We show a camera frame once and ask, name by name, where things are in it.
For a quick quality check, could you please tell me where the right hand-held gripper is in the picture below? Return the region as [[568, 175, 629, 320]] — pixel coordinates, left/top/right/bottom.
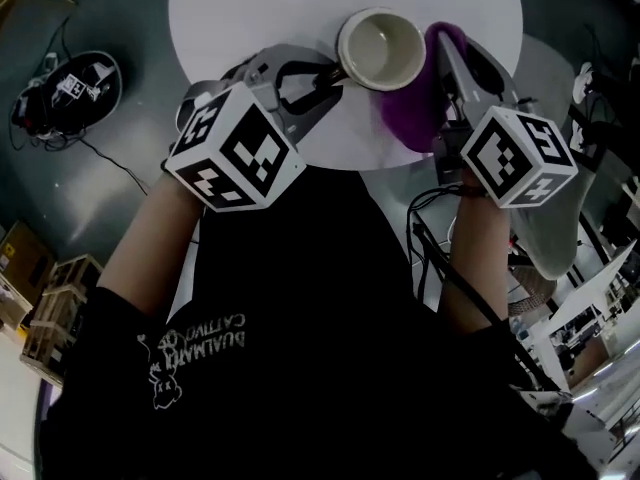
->
[[431, 31, 580, 211]]

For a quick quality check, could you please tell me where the black power box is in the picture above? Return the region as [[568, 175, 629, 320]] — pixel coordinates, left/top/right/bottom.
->
[[12, 95, 40, 130]]

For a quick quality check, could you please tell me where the idle hand-held gripper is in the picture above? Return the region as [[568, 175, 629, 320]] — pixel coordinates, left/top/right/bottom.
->
[[49, 70, 104, 104]]

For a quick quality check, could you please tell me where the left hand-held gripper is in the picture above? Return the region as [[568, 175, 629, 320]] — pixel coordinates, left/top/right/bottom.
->
[[163, 42, 347, 214]]

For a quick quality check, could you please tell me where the black floor cable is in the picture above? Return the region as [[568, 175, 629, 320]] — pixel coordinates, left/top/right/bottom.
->
[[9, 12, 151, 199]]

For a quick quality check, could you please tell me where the beige ceramic mug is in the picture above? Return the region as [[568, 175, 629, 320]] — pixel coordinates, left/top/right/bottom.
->
[[319, 7, 428, 92]]

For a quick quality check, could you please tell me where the black round floor tray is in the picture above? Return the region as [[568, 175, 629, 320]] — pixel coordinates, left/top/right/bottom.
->
[[10, 50, 124, 134]]

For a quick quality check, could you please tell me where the person's left forearm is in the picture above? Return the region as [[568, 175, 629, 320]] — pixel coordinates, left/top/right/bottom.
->
[[93, 171, 207, 332]]

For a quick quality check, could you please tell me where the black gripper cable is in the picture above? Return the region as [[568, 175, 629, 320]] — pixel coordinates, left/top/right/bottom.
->
[[405, 182, 564, 392]]

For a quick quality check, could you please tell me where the brown cardboard box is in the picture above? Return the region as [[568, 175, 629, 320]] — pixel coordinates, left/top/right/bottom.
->
[[0, 219, 57, 314]]

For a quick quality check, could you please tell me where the person's black printed shirt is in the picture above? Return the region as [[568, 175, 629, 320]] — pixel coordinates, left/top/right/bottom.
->
[[37, 165, 616, 480]]

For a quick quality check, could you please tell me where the brown wicker basket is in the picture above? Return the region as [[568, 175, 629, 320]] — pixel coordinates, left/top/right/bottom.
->
[[505, 263, 557, 315]]

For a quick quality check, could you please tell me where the person's right forearm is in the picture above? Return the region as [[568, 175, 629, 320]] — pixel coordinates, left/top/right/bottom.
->
[[437, 187, 517, 332]]

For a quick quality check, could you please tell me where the purple cloth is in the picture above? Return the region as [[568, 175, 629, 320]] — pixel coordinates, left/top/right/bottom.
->
[[378, 21, 470, 154]]

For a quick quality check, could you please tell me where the white desk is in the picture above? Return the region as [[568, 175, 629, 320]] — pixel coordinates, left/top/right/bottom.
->
[[527, 240, 640, 394]]

